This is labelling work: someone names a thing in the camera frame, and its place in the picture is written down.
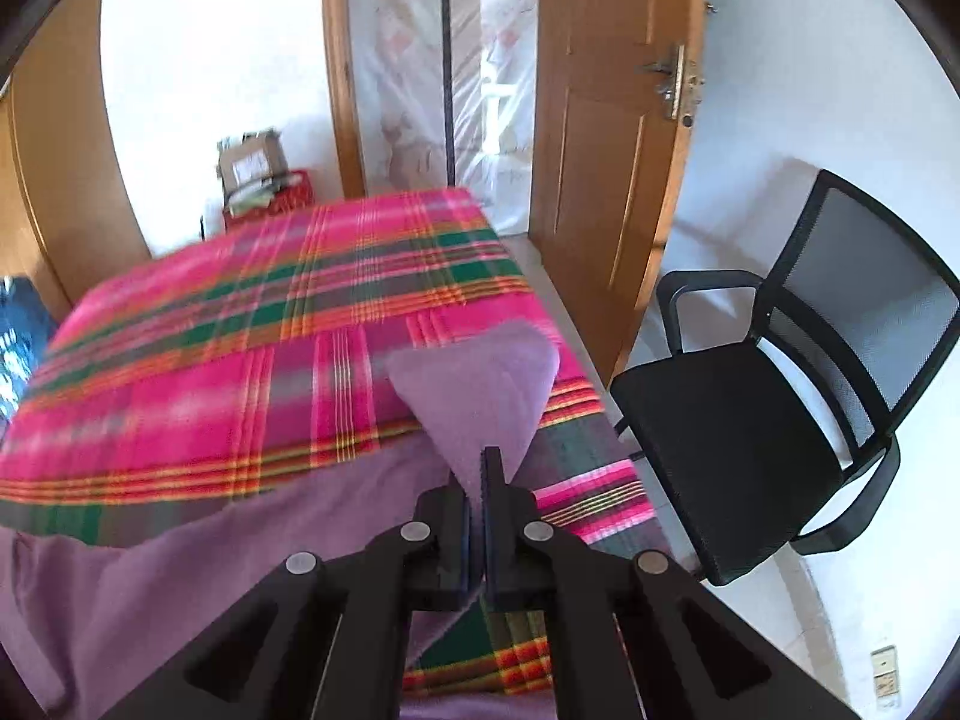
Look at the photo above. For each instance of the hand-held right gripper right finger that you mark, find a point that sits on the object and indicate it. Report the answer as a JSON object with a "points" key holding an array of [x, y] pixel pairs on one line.
{"points": [[493, 525]]}

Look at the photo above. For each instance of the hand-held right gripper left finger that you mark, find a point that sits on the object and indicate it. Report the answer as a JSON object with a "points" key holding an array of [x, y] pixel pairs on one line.
{"points": [[454, 555]]}

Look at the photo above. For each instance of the purple pants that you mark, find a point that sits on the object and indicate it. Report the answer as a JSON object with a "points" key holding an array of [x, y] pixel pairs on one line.
{"points": [[480, 382]]}

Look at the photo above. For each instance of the black mesh office chair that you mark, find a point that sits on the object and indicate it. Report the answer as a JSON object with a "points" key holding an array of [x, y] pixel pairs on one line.
{"points": [[735, 435]]}

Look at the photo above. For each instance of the pink plaid blanket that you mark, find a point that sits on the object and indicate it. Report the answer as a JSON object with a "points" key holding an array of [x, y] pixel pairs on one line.
{"points": [[262, 330]]}

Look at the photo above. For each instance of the red patterned box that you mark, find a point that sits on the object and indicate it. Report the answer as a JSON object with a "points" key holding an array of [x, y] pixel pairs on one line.
{"points": [[292, 199]]}

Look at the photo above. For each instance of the wooden door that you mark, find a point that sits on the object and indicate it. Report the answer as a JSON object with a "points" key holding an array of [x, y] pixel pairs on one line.
{"points": [[600, 127]]}

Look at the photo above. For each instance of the cardboard box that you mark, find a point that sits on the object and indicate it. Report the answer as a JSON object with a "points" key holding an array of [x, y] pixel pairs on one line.
{"points": [[255, 165]]}

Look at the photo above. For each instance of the printed plastic door curtain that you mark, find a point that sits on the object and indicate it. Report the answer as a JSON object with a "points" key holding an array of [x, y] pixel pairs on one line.
{"points": [[412, 75]]}

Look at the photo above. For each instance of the blue printed tote bag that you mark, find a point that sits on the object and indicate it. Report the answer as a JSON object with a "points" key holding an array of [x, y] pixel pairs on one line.
{"points": [[22, 352]]}

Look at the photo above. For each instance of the wooden wardrobe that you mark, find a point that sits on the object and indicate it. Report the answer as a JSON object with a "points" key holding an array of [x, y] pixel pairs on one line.
{"points": [[60, 150]]}

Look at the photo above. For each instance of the wall socket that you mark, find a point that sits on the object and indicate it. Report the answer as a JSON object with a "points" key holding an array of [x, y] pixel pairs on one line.
{"points": [[885, 671]]}

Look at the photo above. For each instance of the wooden door frame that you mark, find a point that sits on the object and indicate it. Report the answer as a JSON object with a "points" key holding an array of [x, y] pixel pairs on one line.
{"points": [[341, 67]]}

